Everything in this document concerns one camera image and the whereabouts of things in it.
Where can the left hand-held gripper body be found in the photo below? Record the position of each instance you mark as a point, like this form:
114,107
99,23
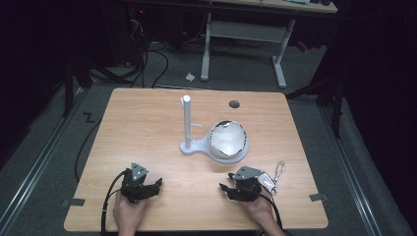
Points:
134,187

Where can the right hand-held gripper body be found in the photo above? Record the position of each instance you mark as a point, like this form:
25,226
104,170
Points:
246,188

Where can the person's right hand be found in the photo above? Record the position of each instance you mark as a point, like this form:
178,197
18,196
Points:
259,209

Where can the person's left hand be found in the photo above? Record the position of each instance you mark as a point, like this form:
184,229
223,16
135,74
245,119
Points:
128,212

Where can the grey tape piece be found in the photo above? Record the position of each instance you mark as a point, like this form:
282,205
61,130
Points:
318,197
77,202

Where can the white stand with pole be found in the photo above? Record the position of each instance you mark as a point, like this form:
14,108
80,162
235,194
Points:
187,124

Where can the crumpled white paper scrap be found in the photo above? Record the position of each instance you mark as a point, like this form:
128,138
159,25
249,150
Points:
190,77

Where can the black metal stand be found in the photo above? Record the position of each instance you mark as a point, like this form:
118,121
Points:
70,82
334,95

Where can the white-legged wooden desk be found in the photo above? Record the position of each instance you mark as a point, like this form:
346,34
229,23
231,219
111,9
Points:
246,31

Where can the metal floor rail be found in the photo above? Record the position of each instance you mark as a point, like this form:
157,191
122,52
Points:
36,170
352,177

